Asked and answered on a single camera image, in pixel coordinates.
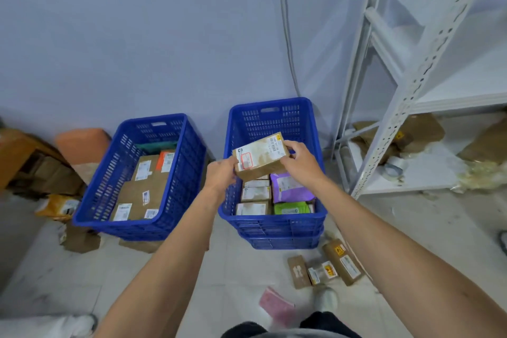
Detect person's white shoe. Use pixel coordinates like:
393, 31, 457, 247
314, 285, 340, 313

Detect person's left hand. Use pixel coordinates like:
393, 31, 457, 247
204, 156, 240, 202

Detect tall blue plastic crate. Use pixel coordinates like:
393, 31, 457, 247
218, 97, 328, 236

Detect white metal shelving rack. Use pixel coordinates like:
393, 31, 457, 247
332, 0, 507, 200

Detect large flat cardboard box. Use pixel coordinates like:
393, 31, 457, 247
110, 174, 168, 222

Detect flat cardboard scrap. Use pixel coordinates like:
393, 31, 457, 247
118, 238, 164, 254

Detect brown cardboard sheet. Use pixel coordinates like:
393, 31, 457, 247
457, 117, 507, 165

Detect person's right hand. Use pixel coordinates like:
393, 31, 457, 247
279, 140, 326, 193

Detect orange parcel with white label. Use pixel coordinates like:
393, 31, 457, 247
156, 150, 176, 173

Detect yellow padded packet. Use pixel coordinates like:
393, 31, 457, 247
35, 194, 81, 222

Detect crumpled clear plastic wrap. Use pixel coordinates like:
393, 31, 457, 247
451, 160, 507, 194

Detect brown box with white label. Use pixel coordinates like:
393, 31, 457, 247
232, 132, 292, 182

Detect terracotta wrapped parcel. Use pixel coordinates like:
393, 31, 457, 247
55, 128, 112, 185

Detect pile of brown cardboard boxes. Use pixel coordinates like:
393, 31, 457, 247
0, 127, 85, 196

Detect torn cardboard piece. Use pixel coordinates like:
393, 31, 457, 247
59, 222, 102, 254

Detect clear packet with yellow sticker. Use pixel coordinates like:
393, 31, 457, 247
307, 260, 340, 286

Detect person's right forearm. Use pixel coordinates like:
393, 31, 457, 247
307, 175, 507, 338

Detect tape roll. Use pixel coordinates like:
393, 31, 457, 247
381, 156, 407, 181

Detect wide blue plastic crate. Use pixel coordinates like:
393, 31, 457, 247
72, 114, 207, 242

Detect crumpled brown paper bag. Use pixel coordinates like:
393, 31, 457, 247
352, 113, 446, 165

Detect small brown flat box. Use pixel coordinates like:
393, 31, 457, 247
287, 255, 313, 290

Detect grey wall cable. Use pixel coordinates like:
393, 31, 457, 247
270, 0, 302, 99

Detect person's left forearm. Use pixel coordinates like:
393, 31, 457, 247
93, 187, 229, 338

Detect pink plastic bag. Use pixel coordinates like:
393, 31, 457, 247
259, 287, 296, 327

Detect green packet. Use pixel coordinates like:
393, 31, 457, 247
273, 201, 312, 215

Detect person's black shorts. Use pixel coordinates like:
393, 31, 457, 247
221, 311, 362, 338

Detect purple mailer bag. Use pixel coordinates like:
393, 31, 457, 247
270, 172, 316, 204

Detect medium cardboard box with label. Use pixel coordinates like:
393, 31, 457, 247
131, 155, 160, 182

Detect brown box with yellow sticker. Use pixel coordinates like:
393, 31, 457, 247
322, 239, 364, 287

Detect dark green parcel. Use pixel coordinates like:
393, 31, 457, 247
135, 141, 178, 155

